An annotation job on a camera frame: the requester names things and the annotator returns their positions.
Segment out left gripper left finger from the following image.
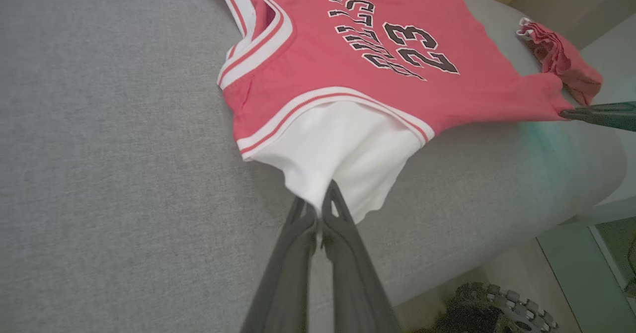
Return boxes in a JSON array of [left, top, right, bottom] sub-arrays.
[[241, 196, 318, 333]]

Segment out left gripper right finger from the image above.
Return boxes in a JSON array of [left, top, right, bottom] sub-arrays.
[[320, 180, 400, 333]]

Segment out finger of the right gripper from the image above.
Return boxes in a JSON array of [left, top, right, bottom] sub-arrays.
[[559, 102, 636, 132]]

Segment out red shorts white stripe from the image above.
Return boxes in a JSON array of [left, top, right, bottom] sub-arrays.
[[516, 17, 603, 106]]

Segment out red jersey white sleeves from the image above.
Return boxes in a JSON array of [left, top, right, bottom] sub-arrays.
[[195, 0, 577, 224]]

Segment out large grey sofa seat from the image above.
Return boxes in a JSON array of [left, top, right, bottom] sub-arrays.
[[0, 0, 628, 333]]

